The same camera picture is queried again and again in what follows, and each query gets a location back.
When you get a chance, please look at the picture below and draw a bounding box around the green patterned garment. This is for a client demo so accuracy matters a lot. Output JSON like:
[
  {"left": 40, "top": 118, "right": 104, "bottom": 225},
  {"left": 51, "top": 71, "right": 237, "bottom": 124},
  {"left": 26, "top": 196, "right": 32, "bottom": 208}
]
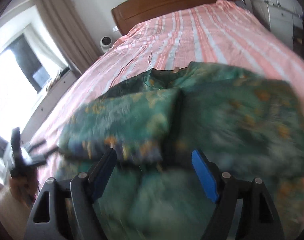
[{"left": 56, "top": 62, "right": 304, "bottom": 239}]

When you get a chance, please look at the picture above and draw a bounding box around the person's left hand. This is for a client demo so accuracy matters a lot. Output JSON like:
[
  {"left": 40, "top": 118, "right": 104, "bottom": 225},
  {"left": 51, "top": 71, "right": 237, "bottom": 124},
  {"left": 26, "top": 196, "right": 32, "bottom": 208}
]
[{"left": 9, "top": 169, "right": 39, "bottom": 207}]

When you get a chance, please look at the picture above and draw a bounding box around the white window ledge cabinet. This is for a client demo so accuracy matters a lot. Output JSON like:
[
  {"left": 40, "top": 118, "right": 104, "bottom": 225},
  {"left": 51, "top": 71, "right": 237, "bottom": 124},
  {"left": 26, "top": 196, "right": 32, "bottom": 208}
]
[{"left": 20, "top": 70, "right": 77, "bottom": 144}]

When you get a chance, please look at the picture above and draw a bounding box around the beige curtain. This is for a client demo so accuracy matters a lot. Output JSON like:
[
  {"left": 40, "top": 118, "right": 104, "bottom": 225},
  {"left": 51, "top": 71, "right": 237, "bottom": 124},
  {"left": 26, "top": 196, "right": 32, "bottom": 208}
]
[{"left": 35, "top": 0, "right": 101, "bottom": 75}]

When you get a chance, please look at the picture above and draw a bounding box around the pink striped bed sheet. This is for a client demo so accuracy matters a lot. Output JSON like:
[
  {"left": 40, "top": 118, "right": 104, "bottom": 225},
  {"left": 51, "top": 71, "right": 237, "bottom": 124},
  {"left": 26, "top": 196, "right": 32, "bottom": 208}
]
[{"left": 29, "top": 0, "right": 304, "bottom": 185}]

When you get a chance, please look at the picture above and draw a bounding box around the white bedside cabinet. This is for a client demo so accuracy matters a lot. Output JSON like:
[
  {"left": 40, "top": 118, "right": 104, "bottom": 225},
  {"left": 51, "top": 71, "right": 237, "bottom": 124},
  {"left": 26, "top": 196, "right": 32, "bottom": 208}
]
[{"left": 251, "top": 0, "right": 304, "bottom": 49}]

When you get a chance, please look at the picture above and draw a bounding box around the brown wooden headboard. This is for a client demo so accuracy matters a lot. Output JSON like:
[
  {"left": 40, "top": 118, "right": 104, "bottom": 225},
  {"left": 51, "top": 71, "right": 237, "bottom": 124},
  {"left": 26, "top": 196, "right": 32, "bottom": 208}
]
[{"left": 110, "top": 0, "right": 245, "bottom": 37}]

